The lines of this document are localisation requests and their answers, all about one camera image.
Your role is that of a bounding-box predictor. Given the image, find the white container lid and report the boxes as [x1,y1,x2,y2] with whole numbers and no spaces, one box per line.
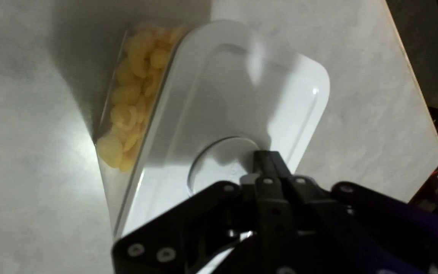
[111,20,332,241]

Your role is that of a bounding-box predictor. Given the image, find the yellow snack pieces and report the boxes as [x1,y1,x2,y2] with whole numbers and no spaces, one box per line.
[96,25,187,174]

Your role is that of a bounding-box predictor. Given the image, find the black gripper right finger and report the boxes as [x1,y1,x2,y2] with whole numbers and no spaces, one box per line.
[251,150,438,274]

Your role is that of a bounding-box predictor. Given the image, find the clear plastic container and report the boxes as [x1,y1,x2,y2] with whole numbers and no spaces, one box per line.
[94,20,195,236]

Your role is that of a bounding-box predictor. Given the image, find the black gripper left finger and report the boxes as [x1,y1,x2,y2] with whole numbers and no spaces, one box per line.
[111,177,262,274]

